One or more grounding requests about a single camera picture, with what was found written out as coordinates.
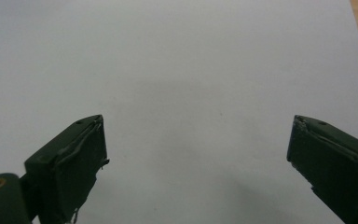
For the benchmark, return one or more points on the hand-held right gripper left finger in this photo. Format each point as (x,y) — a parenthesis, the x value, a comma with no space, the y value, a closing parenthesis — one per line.
(71,168)

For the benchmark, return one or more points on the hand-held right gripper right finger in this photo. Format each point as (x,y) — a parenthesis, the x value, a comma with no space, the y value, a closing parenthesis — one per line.
(338,165)

